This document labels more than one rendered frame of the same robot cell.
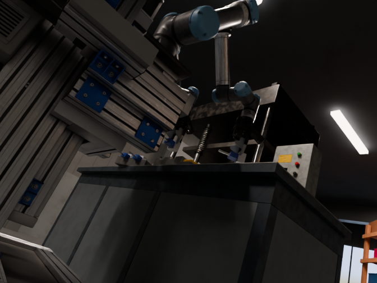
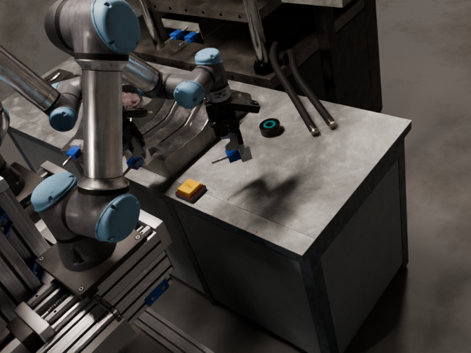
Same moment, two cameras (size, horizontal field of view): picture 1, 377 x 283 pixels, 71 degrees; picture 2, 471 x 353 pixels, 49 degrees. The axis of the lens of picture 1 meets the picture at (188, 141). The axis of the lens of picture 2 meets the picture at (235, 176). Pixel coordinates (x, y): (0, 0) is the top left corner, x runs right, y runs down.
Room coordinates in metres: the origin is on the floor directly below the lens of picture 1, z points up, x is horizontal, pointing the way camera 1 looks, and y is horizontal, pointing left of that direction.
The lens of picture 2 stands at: (-0.20, -0.10, 1.96)
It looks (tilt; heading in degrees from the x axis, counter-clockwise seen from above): 39 degrees down; 355
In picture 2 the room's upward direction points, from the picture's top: 17 degrees counter-clockwise
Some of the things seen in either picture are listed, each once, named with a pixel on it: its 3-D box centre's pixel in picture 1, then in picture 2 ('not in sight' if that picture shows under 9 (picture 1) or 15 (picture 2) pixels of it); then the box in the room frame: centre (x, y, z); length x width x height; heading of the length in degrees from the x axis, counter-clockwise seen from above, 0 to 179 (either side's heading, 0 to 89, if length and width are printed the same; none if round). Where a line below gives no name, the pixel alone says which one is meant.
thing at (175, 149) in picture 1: (168, 141); (133, 164); (1.32, 0.10, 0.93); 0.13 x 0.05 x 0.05; 132
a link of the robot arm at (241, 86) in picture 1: (241, 93); (189, 88); (1.11, -0.16, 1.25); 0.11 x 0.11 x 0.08; 47
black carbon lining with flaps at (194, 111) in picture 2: not in sight; (179, 111); (1.58, -0.11, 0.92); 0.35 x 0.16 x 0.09; 125
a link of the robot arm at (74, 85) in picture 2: not in sight; (70, 94); (1.33, 0.19, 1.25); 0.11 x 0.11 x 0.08; 80
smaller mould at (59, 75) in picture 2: not in sight; (55, 83); (2.42, 0.43, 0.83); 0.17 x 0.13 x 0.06; 125
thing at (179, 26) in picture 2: not in sight; (215, 14); (2.48, -0.48, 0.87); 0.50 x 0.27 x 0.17; 125
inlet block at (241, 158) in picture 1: (230, 155); (230, 155); (1.17, -0.22, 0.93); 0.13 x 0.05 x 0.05; 91
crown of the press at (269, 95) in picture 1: (239, 140); not in sight; (2.57, -0.52, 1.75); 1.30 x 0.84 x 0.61; 35
